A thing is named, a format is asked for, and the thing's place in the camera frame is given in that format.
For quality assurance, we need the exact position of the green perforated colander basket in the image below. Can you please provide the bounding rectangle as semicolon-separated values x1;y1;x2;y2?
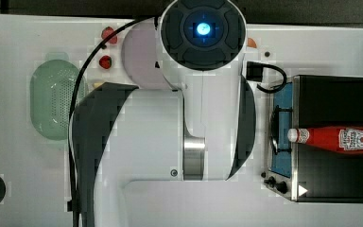
29;52;79;141

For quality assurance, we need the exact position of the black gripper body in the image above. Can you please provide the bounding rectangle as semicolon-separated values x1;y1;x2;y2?
246;61;264;82

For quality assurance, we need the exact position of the upper red strawberry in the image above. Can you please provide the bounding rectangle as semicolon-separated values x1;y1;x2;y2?
101;26;117;44

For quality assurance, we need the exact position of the red strawberry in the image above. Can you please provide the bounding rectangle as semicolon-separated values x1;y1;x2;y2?
101;26;117;44
99;55;112;69

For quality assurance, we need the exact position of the red ketchup bottle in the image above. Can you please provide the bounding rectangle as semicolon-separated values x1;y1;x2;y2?
287;127;363;155

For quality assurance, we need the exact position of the orange fruit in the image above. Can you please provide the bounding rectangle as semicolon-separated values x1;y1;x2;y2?
248;38;257;48

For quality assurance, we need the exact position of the yellow banana bunch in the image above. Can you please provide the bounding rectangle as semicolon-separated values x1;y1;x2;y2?
93;82;104;88

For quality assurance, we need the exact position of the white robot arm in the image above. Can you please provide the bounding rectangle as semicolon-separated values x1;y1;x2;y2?
68;0;256;227

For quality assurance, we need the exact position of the black steel toaster oven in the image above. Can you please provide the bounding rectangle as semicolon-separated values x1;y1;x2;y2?
262;76;363;203

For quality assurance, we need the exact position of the lower red strawberry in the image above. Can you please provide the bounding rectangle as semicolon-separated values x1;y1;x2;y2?
99;55;112;69

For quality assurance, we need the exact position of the lilac round plate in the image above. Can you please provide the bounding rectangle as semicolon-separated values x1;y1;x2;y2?
121;19;170;90

